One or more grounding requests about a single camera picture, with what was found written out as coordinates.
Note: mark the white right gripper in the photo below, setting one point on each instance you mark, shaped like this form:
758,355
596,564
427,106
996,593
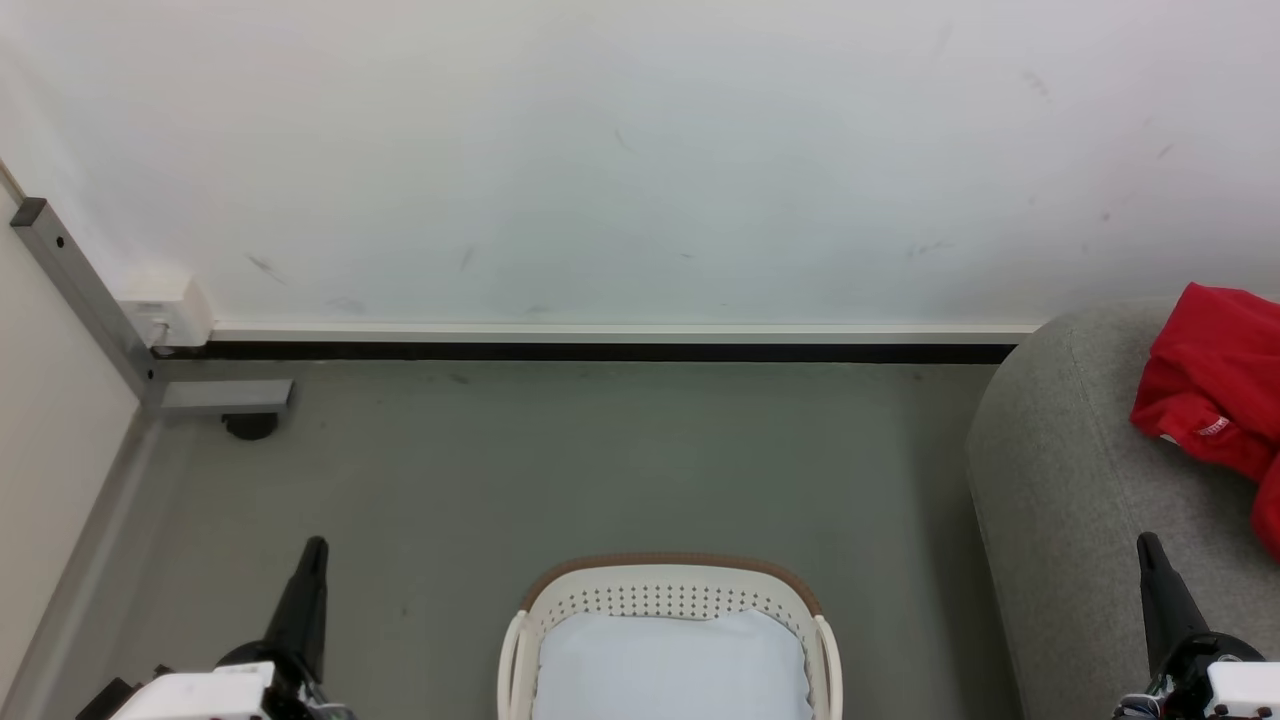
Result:
1225,680

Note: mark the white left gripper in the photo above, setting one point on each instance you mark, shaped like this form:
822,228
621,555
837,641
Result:
215,692

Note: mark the red white-striped sports jersey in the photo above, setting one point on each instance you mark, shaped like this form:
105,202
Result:
1215,380

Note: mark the white basket with brown rim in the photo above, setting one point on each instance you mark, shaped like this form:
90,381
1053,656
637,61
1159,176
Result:
670,590

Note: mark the grey fabric sofa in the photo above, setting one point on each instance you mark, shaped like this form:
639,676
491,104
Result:
1100,520

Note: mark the black caster wheel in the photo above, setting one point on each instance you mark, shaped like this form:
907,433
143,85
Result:
250,426

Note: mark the light blue folded cloth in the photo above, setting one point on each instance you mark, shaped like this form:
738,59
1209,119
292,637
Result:
670,668

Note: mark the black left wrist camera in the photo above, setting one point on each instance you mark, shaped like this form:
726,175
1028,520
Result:
100,700

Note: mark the grey partition bottom rail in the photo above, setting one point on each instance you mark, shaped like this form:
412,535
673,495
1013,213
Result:
70,560

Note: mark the white wall socket box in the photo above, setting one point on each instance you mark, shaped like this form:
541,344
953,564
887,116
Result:
170,312

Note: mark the grey metal frame post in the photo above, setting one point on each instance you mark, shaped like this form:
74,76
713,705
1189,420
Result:
90,300

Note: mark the white wall baseboard trim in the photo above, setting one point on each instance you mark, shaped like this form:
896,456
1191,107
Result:
620,332

